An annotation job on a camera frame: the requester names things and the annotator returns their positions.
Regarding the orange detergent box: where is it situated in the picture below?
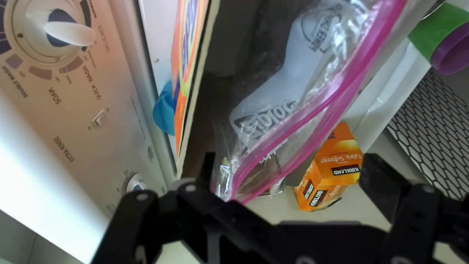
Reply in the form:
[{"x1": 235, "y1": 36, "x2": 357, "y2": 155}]
[{"x1": 138, "y1": 0, "x2": 210, "y2": 158}]

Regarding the clear plastic zip bag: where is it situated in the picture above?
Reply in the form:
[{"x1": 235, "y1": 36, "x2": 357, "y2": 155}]
[{"x1": 211, "y1": 0, "x2": 406, "y2": 202}]

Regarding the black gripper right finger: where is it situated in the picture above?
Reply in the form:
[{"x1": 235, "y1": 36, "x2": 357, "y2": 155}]
[{"x1": 360, "y1": 152, "x2": 469, "y2": 264}]

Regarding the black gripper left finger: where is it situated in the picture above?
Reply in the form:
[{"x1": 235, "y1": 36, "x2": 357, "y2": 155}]
[{"x1": 90, "y1": 177, "x2": 217, "y2": 264}]

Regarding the small orange box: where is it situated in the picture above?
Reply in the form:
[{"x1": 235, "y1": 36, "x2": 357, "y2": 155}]
[{"x1": 294, "y1": 121, "x2": 364, "y2": 211}]

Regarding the green purple cup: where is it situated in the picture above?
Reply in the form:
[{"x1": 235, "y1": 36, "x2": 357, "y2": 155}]
[{"x1": 409, "y1": 3, "x2": 469, "y2": 74}]

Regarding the white dryer machine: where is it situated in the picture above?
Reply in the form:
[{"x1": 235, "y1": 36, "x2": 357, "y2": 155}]
[{"x1": 0, "y1": 0, "x2": 176, "y2": 262}]

